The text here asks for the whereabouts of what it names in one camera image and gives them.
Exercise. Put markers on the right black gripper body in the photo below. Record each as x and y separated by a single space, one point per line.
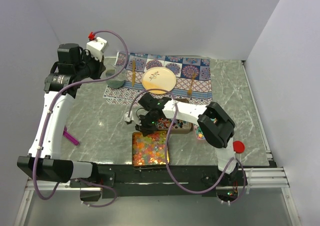
147 123

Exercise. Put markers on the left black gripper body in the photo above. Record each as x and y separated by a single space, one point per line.
89 67

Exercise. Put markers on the gold tin of gummy stars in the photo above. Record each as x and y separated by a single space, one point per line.
148 152

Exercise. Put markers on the tin of lollipops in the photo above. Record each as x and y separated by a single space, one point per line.
179 126

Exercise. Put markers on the clear glass jar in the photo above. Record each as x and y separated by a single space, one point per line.
111 70

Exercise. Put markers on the tin of pastel star candies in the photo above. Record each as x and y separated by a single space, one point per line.
198 132

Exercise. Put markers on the purple plastic scoop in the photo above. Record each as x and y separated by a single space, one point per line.
69 137

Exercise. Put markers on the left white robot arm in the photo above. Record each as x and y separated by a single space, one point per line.
43 161

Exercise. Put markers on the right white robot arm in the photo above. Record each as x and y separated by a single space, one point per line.
216 125

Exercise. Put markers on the green ceramic mug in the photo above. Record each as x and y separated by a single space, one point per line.
114 84

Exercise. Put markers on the cream and orange plate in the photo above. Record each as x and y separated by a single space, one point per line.
160 79

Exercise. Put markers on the gold knife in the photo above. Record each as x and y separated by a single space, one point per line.
133 73

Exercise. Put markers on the gold fork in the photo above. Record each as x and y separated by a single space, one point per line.
189 92

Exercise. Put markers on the patterned placemat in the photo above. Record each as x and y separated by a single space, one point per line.
185 77

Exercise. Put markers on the red jar lid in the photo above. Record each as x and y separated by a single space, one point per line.
238 147

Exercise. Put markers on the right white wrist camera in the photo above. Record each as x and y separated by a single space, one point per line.
129 117

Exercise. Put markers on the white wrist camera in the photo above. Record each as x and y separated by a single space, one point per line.
129 117
96 46

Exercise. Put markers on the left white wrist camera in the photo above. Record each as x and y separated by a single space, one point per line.
96 46

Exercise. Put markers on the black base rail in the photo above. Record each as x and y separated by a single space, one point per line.
126 181

